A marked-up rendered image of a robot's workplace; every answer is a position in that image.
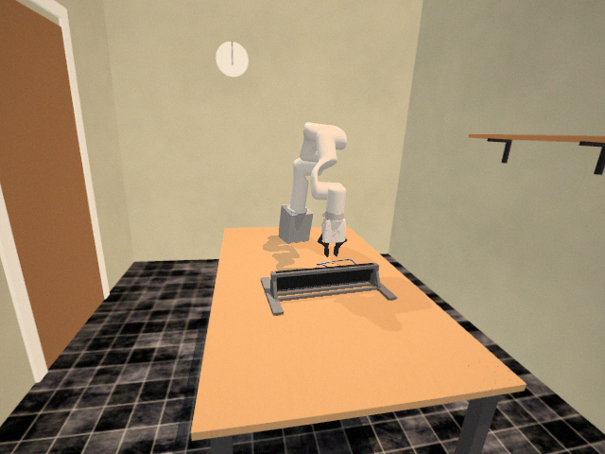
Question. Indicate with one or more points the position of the dark grey patch panel rack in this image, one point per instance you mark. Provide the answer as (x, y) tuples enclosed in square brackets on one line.
[(295, 281)]

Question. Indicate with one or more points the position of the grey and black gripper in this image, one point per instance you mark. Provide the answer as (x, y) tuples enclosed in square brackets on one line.
[(332, 231)]

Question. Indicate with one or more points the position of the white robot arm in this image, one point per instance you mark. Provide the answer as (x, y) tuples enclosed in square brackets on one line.
[(317, 153)]

